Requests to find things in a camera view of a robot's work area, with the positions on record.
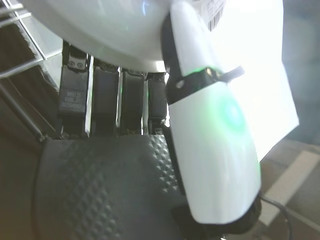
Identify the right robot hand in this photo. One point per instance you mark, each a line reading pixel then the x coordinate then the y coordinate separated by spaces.
pixel 100 187

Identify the white cloth sheet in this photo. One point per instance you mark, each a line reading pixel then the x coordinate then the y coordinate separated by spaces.
pixel 270 112

